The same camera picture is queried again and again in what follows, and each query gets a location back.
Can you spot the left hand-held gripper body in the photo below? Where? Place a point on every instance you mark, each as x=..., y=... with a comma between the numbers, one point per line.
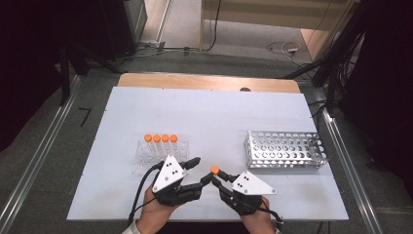
x=170, y=175

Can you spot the black metal stand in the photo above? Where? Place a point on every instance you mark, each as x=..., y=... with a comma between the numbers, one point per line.
x=65, y=78
x=344, y=35

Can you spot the dark table grommet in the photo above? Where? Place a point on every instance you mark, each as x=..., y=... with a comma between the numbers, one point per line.
x=245, y=89

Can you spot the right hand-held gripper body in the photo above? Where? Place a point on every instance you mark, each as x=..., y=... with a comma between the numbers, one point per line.
x=251, y=187

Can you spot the person's right hand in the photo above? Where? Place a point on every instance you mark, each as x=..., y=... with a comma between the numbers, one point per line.
x=259, y=222

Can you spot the aluminium floor rail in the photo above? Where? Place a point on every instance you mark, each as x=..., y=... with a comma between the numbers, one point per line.
x=45, y=144
x=359, y=195

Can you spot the dark curtain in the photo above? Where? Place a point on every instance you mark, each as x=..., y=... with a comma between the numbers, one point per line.
x=389, y=97
x=26, y=65

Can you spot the person's left hand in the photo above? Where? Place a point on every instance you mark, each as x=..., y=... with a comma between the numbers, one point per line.
x=152, y=217

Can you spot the clear acrylic test tube rack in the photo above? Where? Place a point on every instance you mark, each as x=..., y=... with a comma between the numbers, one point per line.
x=142, y=159

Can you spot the perforated metal test tube rack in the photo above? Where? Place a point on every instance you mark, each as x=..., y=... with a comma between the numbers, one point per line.
x=246, y=143

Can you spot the dark cabinet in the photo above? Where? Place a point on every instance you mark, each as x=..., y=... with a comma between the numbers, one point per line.
x=120, y=26

